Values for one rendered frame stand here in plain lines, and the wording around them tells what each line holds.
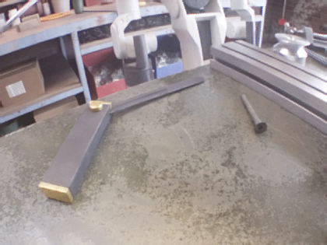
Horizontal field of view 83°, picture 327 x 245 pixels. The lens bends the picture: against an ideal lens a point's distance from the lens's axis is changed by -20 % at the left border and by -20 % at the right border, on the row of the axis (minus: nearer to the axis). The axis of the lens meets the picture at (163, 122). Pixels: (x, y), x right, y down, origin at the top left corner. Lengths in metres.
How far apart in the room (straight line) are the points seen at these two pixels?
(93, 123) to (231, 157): 0.11
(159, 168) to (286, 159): 0.10
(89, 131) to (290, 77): 0.19
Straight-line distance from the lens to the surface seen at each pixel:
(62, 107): 1.42
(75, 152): 0.17
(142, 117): 0.21
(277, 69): 0.26
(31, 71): 1.29
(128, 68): 0.67
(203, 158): 0.17
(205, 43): 0.77
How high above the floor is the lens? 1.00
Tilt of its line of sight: 37 degrees down
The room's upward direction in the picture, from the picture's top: 3 degrees counter-clockwise
